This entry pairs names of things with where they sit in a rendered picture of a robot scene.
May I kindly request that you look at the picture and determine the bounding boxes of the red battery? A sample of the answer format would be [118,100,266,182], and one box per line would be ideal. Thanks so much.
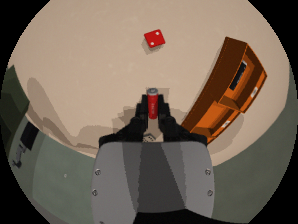
[147,88,158,119]

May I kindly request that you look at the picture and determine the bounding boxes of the white domino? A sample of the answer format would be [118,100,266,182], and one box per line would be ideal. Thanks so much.
[143,133,156,142]

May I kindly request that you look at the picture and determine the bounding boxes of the orange rack of bins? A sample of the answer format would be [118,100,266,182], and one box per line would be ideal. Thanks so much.
[181,37,267,145]

